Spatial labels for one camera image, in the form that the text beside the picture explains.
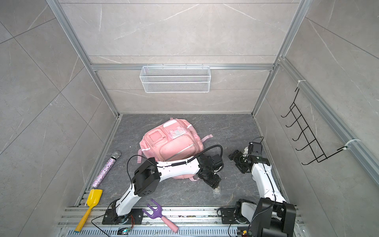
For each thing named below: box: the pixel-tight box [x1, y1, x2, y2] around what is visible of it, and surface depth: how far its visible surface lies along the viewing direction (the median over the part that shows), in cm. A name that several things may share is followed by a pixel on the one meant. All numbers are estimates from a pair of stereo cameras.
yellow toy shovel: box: [74, 189, 104, 233], surface depth 80 cm
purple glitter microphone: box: [91, 150, 121, 189], surface depth 89 cm
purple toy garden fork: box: [142, 198, 180, 234], surface depth 76 cm
